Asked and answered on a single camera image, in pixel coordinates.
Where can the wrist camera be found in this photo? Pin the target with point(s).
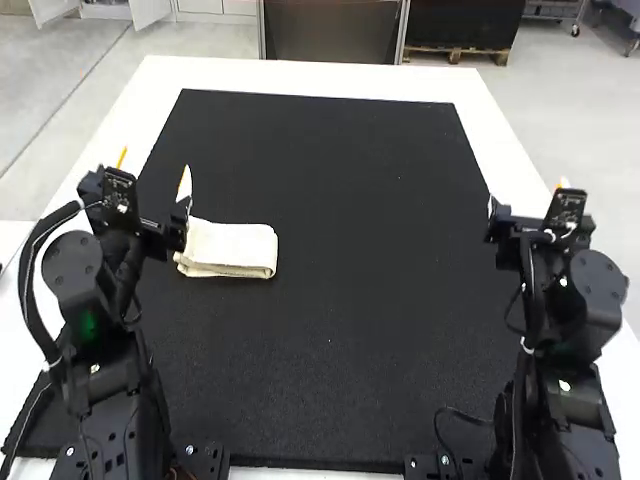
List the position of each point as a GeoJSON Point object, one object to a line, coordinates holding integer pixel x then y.
{"type": "Point", "coordinates": [567, 210]}
{"type": "Point", "coordinates": [117, 192]}

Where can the metal trolley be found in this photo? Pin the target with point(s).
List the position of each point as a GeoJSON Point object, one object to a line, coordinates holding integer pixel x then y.
{"type": "Point", "coordinates": [570, 15]}

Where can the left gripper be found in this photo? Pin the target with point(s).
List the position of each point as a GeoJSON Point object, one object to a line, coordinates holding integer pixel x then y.
{"type": "Point", "coordinates": [150, 235]}

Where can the white cupboard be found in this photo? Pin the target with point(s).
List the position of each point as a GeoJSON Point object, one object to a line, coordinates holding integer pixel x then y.
{"type": "Point", "coordinates": [150, 12]}

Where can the black mat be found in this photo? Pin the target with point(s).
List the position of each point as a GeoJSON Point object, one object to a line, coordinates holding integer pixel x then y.
{"type": "Point", "coordinates": [325, 325]}

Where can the wooden pallet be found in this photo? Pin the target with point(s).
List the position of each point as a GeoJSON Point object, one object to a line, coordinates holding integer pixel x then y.
{"type": "Point", "coordinates": [455, 52]}

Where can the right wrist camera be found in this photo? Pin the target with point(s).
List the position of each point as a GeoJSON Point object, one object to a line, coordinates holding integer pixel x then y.
{"type": "Point", "coordinates": [567, 210]}

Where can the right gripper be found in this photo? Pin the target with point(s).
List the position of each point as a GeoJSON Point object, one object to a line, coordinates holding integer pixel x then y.
{"type": "Point", "coordinates": [515, 245]}

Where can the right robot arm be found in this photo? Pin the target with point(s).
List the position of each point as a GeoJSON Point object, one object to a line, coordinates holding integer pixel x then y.
{"type": "Point", "coordinates": [590, 290]}

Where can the pale towel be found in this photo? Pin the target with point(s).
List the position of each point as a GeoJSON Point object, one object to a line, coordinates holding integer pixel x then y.
{"type": "Point", "coordinates": [230, 245]}

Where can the dark framed panel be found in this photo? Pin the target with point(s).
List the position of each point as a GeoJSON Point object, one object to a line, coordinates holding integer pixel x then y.
{"type": "Point", "coordinates": [330, 30]}

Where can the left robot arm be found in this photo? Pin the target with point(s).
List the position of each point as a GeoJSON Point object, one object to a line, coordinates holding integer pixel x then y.
{"type": "Point", "coordinates": [80, 280]}

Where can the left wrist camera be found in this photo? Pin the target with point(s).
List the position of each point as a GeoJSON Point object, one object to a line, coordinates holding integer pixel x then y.
{"type": "Point", "coordinates": [117, 192]}

